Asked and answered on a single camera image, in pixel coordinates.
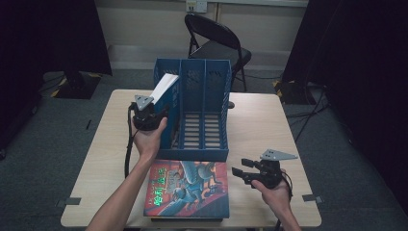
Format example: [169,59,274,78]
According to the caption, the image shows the black floor cables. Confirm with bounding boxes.
[285,86,331,143]

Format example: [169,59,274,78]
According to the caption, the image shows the blue plastic file rack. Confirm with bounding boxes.
[153,58,233,163]

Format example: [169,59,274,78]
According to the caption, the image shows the black folding chair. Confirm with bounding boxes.
[184,13,253,110]

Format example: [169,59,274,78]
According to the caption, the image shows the hand-held gripper black cable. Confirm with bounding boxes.
[124,101,139,179]
[273,172,294,231]

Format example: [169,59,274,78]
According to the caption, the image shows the white wall socket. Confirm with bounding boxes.
[186,0,208,13]

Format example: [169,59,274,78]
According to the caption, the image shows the right hand-held gripper black cable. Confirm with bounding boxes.
[273,172,294,231]

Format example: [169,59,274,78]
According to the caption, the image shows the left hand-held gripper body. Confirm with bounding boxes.
[132,94,162,132]

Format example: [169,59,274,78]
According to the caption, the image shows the grey tape strip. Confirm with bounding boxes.
[301,193,325,205]
[56,196,82,208]

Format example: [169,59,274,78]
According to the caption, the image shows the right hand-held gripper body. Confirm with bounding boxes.
[254,148,298,190]

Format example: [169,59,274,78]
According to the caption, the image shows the red book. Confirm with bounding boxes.
[143,159,231,219]

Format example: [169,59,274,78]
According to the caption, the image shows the black stand base yellow tape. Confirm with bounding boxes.
[50,70,102,100]
[272,79,323,105]

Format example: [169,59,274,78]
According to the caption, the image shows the person's left hand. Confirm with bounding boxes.
[131,116,168,161]

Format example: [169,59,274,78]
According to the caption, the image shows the blue book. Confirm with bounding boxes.
[148,72,181,151]

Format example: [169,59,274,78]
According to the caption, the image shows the person's right hand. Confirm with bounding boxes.
[250,177,292,215]

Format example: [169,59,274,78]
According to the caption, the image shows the left hand-held gripper black cable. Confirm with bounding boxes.
[124,101,139,179]

